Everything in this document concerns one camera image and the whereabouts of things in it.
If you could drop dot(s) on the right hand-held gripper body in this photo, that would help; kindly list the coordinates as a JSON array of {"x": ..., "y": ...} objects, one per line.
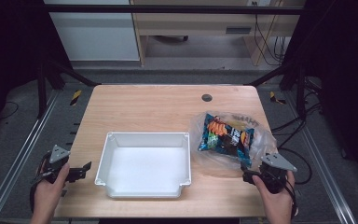
[{"x": 276, "y": 163}]

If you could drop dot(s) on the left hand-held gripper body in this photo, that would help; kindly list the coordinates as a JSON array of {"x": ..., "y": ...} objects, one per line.
[{"x": 57, "y": 153}]

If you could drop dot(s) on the clear plastic bag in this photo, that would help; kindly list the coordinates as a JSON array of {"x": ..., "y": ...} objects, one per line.
[{"x": 262, "y": 140}]

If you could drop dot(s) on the blue chips bag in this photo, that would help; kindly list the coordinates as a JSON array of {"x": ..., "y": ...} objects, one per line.
[{"x": 227, "y": 138}]

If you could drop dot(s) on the white plastic bin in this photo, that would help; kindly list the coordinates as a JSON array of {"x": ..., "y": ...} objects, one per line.
[{"x": 146, "y": 166}]

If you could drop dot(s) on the person's left hand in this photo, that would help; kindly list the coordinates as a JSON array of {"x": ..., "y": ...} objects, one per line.
[{"x": 48, "y": 194}]

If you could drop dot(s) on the person's right hand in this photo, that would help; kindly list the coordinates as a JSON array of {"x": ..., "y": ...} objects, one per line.
[{"x": 275, "y": 202}]

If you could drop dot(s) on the yellow black tape piece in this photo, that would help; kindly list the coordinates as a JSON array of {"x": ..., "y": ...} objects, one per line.
[
  {"x": 75, "y": 97},
  {"x": 273, "y": 97}
]

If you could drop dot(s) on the grey table grommet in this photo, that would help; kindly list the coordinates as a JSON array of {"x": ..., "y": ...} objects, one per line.
[{"x": 207, "y": 97}]

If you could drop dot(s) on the white cabinet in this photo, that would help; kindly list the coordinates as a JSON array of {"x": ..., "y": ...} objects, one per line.
[{"x": 96, "y": 34}]

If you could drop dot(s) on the light wooden desk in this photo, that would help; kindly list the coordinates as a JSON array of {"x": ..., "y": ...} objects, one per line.
[{"x": 192, "y": 23}]

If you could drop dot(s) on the aluminium floor rail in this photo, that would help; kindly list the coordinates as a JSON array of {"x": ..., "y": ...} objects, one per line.
[
  {"x": 21, "y": 149},
  {"x": 320, "y": 158}
]

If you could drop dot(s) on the black frame strut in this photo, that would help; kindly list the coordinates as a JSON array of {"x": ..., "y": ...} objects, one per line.
[
  {"x": 300, "y": 93},
  {"x": 42, "y": 93}
]

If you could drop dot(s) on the black frame crossbar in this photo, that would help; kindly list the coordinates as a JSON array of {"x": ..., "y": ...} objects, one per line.
[{"x": 167, "y": 9}]

